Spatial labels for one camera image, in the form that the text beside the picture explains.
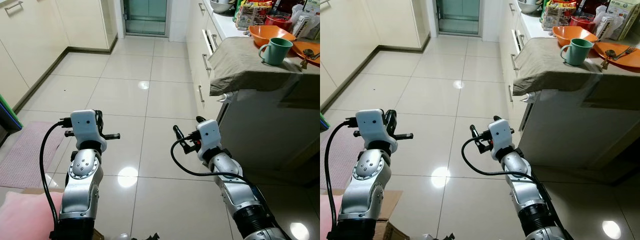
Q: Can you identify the orange bowl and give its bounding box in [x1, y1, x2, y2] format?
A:
[552, 26, 599, 49]
[248, 25, 296, 49]

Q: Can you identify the cream drawer cabinet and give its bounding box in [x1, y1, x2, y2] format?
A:
[185, 0, 237, 118]
[497, 0, 540, 120]

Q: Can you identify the metal bowl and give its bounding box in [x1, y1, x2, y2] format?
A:
[517, 0, 544, 15]
[209, 0, 236, 14]

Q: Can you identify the green mug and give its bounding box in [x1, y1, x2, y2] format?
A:
[559, 38, 595, 67]
[258, 37, 294, 66]

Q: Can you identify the grey-brown cloth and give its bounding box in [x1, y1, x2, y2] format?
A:
[207, 36, 321, 97]
[512, 37, 640, 97]

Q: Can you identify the white kitchen appliance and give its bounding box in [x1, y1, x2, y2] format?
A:
[218, 89, 321, 172]
[517, 89, 640, 169]

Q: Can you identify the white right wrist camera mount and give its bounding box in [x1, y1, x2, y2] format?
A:
[487, 119, 516, 161]
[196, 119, 224, 162]

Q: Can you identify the red bowl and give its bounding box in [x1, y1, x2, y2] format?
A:
[264, 13, 294, 32]
[569, 14, 597, 34]

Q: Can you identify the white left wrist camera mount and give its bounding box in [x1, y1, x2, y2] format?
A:
[69, 109, 108, 152]
[354, 109, 399, 154]

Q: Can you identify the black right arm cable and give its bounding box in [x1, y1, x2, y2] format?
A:
[460, 137, 541, 181]
[170, 138, 256, 187]

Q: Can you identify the white printed package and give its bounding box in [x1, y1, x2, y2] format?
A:
[594, 7, 619, 41]
[292, 4, 321, 42]

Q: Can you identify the glass door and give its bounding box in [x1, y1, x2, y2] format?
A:
[434, 0, 484, 38]
[122, 0, 169, 38]

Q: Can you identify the orange plate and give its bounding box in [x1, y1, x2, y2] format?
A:
[291, 40, 321, 67]
[593, 42, 640, 74]

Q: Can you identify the cream cupboard row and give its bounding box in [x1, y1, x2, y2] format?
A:
[320, 0, 432, 110]
[0, 0, 119, 110]

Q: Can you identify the pink floor mat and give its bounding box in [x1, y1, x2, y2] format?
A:
[0, 121, 67, 189]
[320, 128, 352, 191]

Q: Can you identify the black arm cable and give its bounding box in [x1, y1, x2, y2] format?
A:
[39, 118, 72, 226]
[170, 138, 256, 187]
[323, 117, 357, 236]
[460, 137, 541, 181]

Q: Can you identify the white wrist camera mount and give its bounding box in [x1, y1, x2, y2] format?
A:
[196, 119, 224, 162]
[354, 109, 399, 154]
[487, 119, 516, 161]
[69, 109, 108, 152]

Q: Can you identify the colourful snack bag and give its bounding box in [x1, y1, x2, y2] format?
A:
[540, 0, 579, 31]
[234, 0, 274, 31]

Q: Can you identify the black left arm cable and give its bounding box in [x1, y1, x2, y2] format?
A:
[39, 118, 72, 226]
[323, 117, 357, 236]

